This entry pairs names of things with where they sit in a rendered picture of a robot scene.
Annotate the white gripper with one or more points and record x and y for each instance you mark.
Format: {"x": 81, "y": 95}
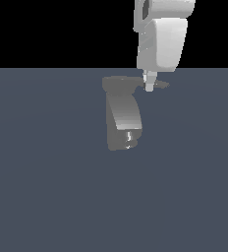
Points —
{"x": 165, "y": 46}

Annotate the grey faucet body with spout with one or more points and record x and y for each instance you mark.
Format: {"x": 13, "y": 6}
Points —
{"x": 122, "y": 114}

